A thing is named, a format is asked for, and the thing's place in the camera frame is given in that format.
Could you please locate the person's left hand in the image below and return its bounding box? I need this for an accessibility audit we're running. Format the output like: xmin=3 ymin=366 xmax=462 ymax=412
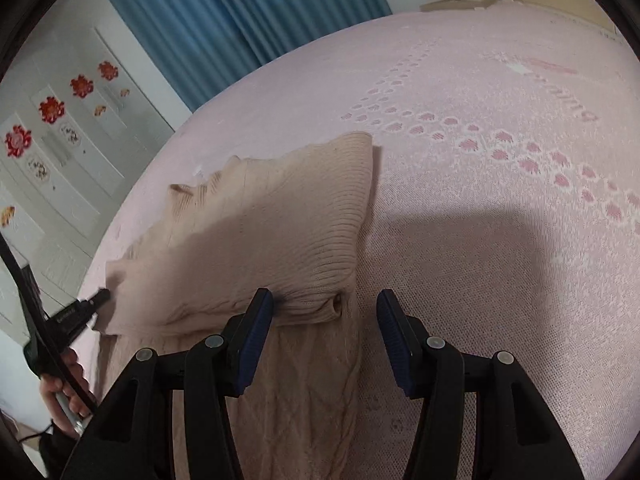
xmin=40 ymin=347 xmax=95 ymax=438

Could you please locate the person's left forearm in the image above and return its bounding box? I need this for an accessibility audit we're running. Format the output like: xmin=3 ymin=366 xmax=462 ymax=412
xmin=36 ymin=422 xmax=82 ymax=480

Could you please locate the blue curtain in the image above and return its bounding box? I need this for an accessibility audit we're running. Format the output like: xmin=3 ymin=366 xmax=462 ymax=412
xmin=92 ymin=0 xmax=393 ymax=113

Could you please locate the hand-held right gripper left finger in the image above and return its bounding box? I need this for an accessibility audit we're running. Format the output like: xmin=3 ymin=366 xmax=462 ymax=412
xmin=60 ymin=287 xmax=275 ymax=480

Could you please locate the black cable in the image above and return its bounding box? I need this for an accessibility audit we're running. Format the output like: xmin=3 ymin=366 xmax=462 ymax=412
xmin=0 ymin=232 xmax=98 ymax=408

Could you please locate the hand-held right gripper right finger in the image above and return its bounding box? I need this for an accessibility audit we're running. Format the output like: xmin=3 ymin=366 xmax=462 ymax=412
xmin=376 ymin=289 xmax=586 ymax=480

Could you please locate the beige knit sweater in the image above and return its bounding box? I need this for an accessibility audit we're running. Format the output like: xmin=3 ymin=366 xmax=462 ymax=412
xmin=91 ymin=131 xmax=383 ymax=480

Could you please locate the pink patterned bedspread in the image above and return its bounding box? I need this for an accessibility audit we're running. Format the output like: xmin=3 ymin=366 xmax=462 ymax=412
xmin=75 ymin=0 xmax=640 ymax=480

